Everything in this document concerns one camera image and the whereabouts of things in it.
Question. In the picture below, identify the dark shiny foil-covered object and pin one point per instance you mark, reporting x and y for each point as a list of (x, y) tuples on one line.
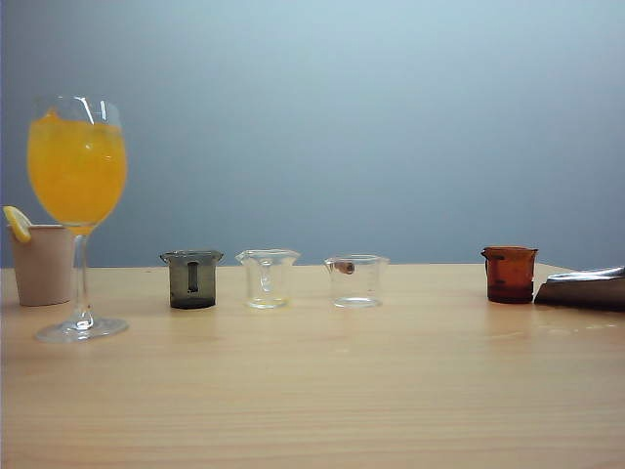
[(586, 294)]

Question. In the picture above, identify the clear measuring cup yellowish residue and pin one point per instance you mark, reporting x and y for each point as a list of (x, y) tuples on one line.
[(254, 281)]

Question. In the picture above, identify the wine glass with orange drink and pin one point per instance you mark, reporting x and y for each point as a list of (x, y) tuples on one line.
[(75, 171)]

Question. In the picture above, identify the clear measuring cup brown mark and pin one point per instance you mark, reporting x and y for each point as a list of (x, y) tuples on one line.
[(356, 301)]

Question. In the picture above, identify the amber measuring cup with grenadine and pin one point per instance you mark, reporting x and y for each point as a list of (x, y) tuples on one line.
[(508, 278)]

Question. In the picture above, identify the dark grey measuring cup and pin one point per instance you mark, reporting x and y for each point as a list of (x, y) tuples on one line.
[(207, 285)]

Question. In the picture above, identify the yellow lemon slice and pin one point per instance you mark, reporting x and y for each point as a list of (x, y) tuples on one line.
[(18, 225)]

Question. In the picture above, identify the beige paper cup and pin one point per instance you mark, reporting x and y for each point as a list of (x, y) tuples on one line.
[(44, 268)]

